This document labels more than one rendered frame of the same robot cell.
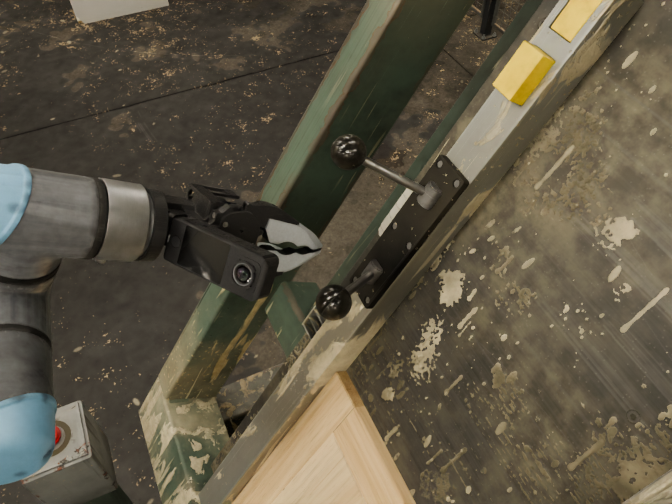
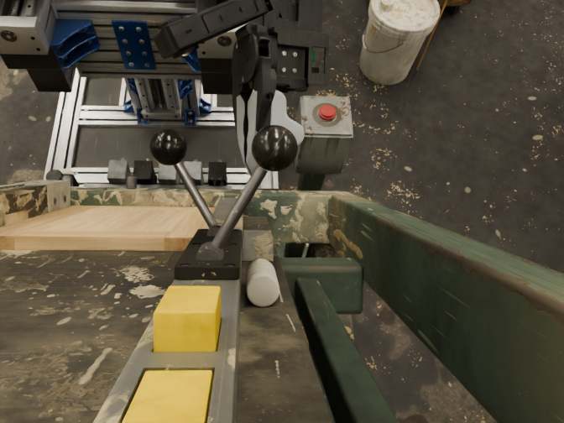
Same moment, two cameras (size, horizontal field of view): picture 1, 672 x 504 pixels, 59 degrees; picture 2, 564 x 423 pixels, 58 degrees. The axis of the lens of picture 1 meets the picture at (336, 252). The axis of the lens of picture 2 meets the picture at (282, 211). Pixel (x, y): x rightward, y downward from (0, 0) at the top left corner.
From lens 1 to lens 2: 0.61 m
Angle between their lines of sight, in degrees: 53
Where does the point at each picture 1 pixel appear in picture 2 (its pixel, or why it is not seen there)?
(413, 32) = (519, 354)
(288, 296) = (342, 266)
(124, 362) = not seen: hidden behind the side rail
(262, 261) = (164, 26)
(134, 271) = not seen: outside the picture
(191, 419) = (310, 213)
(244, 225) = (250, 60)
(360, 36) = (538, 275)
